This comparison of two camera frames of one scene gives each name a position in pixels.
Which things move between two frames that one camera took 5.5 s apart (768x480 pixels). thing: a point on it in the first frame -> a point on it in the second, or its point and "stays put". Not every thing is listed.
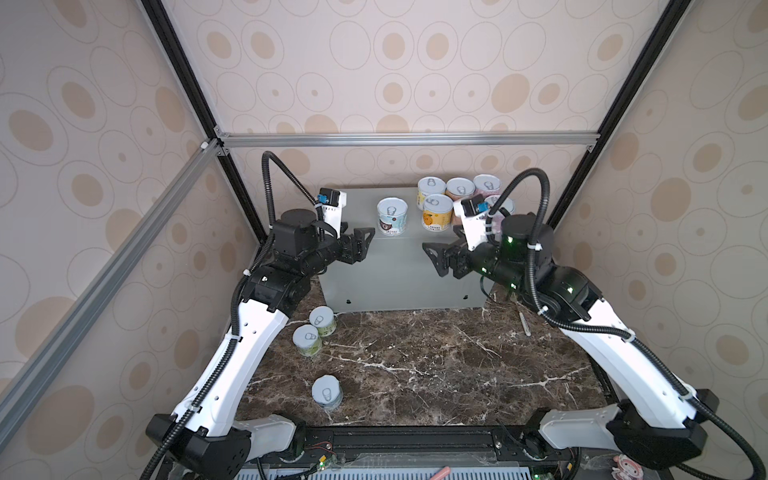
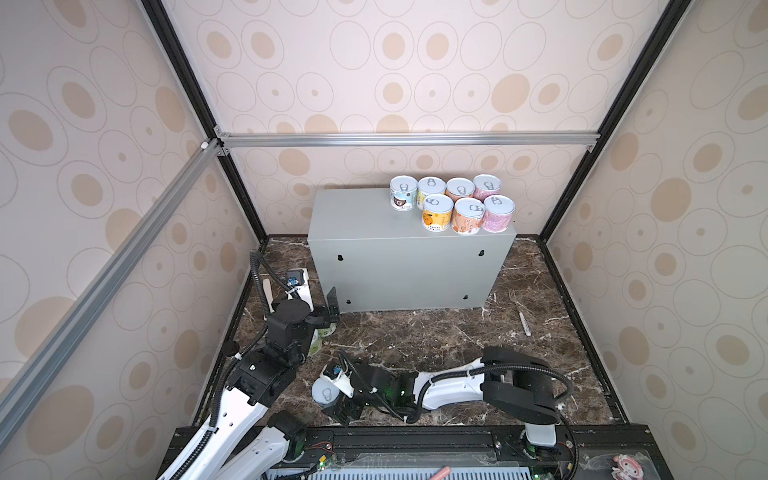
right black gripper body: x=486 y=260 -> x=348 y=408
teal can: x=392 y=216 -> x=403 y=192
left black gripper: x=360 y=248 -> x=326 y=316
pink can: x=486 y=184 stays put
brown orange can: x=459 y=188 stays put
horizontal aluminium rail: x=502 y=140 stays put
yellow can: x=436 y=212 stays put
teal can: x=327 y=392 stays put
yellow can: x=429 y=186 stays put
